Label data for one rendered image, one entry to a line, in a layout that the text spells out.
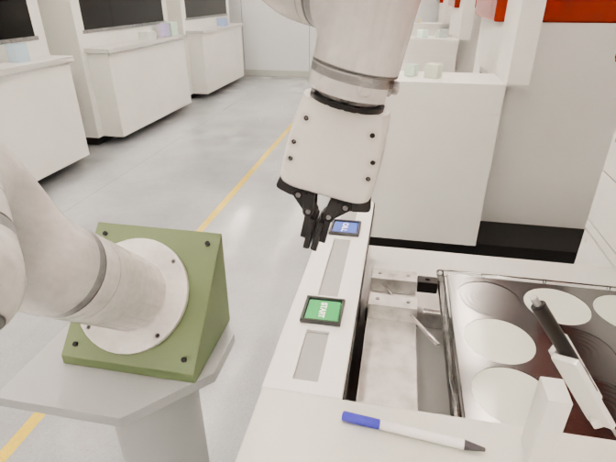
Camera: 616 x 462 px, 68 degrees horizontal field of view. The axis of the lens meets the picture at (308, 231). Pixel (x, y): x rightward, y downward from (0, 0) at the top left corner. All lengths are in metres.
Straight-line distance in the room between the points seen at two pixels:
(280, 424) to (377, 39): 0.38
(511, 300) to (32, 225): 0.71
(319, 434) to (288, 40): 8.40
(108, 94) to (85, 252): 4.39
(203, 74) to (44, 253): 6.37
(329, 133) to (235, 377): 1.57
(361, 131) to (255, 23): 8.44
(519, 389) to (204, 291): 0.48
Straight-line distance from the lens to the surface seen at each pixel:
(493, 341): 0.75
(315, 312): 0.65
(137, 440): 0.93
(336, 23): 0.43
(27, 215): 0.59
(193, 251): 0.79
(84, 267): 0.60
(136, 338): 0.79
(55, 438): 1.94
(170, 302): 0.78
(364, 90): 0.43
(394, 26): 0.43
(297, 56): 8.73
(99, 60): 4.93
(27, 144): 4.01
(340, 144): 0.46
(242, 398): 1.86
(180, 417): 0.91
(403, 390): 0.67
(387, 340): 0.74
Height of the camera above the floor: 1.36
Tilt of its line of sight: 27 degrees down
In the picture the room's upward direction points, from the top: straight up
